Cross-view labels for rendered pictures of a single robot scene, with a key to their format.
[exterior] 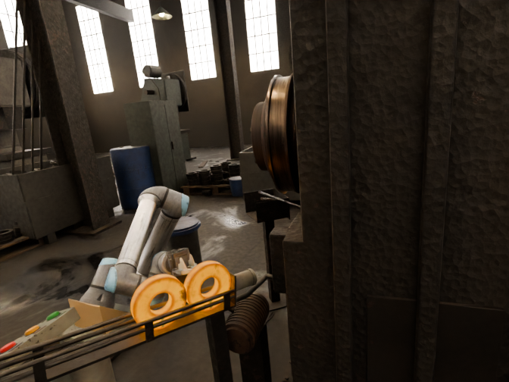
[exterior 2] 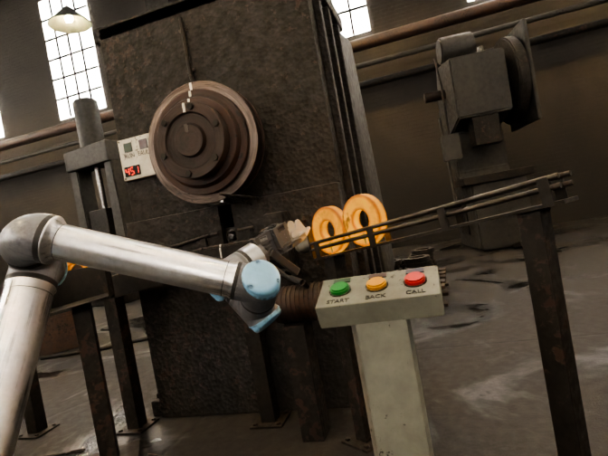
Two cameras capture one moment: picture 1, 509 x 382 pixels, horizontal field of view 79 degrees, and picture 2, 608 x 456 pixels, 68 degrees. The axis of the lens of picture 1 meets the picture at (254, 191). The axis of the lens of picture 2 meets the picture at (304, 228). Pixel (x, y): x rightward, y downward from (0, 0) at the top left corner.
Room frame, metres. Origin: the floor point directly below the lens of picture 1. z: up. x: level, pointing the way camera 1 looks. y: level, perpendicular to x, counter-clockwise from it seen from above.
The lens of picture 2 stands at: (1.04, 1.65, 0.76)
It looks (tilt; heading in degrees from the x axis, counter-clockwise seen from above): 1 degrees down; 267
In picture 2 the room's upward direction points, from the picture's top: 10 degrees counter-clockwise
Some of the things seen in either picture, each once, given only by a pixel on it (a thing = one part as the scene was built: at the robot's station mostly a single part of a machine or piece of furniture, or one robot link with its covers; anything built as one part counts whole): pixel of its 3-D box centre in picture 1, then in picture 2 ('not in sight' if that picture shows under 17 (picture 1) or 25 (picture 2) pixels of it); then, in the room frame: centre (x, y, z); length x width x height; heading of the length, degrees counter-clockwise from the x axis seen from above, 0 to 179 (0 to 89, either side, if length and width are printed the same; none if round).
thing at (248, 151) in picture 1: (285, 171); not in sight; (4.08, -0.45, 0.39); 1.03 x 0.83 x 0.79; 74
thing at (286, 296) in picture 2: (251, 364); (314, 359); (1.00, 0.07, 0.27); 0.22 x 0.13 x 0.53; 160
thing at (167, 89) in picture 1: (167, 114); not in sight; (9.14, 2.26, 1.36); 1.37 x 1.16 x 2.71; 60
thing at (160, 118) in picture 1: (160, 151); not in sight; (4.91, 1.43, 0.75); 0.70 x 0.48 x 1.50; 160
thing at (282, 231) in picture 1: (287, 260); (281, 242); (1.04, -0.10, 0.68); 0.11 x 0.08 x 0.24; 70
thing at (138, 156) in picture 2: not in sight; (147, 155); (1.55, -0.38, 1.15); 0.26 x 0.02 x 0.18; 160
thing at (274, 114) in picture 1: (289, 135); (204, 143); (1.26, -0.16, 1.11); 0.47 x 0.06 x 0.47; 160
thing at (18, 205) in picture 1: (51, 194); not in sight; (3.83, 2.56, 0.43); 1.23 x 0.93 x 0.87; 158
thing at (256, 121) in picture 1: (266, 136); (192, 140); (1.29, -0.07, 1.11); 0.28 x 0.06 x 0.28; 160
